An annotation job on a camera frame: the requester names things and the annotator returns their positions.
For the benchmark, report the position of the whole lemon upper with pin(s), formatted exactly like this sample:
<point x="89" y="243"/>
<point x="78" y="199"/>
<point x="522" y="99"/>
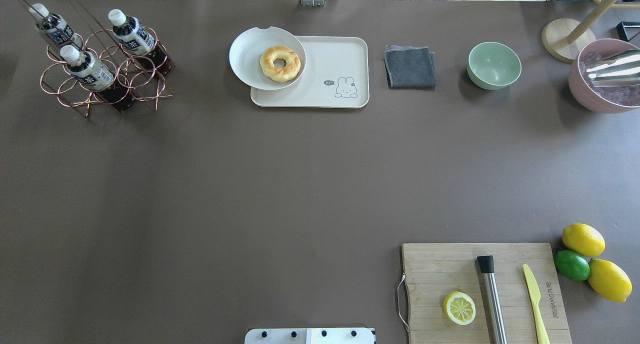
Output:
<point x="583" y="239"/>

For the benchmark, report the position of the tea bottle front rack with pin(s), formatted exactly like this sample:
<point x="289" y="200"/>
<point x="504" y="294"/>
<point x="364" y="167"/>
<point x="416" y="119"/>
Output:
<point x="94" y="75"/>

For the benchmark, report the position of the wooden stand with base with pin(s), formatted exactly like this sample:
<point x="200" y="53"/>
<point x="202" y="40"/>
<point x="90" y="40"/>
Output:
<point x="564" y="38"/>

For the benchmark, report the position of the pink ice bowl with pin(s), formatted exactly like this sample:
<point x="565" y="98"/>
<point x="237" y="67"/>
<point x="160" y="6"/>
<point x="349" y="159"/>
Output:
<point x="618" y="100"/>

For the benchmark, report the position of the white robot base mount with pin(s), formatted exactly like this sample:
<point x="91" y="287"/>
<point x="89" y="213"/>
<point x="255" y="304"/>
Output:
<point x="341" y="334"/>

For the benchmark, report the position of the copper wire bottle rack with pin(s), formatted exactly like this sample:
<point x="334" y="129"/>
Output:
<point x="115" y="65"/>

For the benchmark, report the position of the tea bottle rear left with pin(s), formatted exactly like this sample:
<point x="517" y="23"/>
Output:
<point x="54" y="29"/>

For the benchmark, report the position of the green lime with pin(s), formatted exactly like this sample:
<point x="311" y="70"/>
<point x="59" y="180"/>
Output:
<point x="572" y="265"/>

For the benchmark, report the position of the halved lemon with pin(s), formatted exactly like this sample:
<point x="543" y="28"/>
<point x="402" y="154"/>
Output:
<point x="459" y="308"/>

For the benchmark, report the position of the whole lemon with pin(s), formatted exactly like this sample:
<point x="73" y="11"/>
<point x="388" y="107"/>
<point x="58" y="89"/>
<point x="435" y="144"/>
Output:
<point x="609" y="280"/>
<point x="583" y="239"/>

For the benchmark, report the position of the wooden cutting board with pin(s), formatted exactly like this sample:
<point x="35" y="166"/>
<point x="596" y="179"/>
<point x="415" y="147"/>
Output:
<point x="434" y="270"/>

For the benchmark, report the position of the steel muddler black tip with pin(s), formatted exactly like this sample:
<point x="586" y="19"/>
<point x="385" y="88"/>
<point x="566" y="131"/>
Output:
<point x="497" y="323"/>

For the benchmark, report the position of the tea bottle white cap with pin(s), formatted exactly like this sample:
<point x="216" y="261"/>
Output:
<point x="137" y="41"/>

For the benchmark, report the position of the glazed ring donut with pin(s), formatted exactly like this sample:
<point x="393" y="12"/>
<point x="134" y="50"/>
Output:
<point x="280" y="64"/>

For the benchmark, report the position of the yellow plastic knife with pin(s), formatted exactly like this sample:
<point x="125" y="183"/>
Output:
<point x="535" y="297"/>

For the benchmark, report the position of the folded grey cloth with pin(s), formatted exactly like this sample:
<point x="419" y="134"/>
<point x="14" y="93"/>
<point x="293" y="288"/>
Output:
<point x="410" y="67"/>

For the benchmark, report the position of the cream rectangular tray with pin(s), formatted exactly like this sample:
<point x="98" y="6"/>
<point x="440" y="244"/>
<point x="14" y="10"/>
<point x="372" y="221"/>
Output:
<point x="336" y="75"/>

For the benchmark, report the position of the green bowl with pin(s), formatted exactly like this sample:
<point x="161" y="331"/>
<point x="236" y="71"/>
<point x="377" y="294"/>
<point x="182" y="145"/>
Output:
<point x="493" y="66"/>

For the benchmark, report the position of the white round plate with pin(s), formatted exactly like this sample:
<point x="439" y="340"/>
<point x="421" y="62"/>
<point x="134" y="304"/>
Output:
<point x="247" y="49"/>

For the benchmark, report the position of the whole lemon lower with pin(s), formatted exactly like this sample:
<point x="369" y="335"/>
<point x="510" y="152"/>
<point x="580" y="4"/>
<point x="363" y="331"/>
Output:
<point x="609" y="280"/>

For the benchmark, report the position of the metal ice scoop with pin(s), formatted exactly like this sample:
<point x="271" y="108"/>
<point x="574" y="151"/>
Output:
<point x="621" y="69"/>

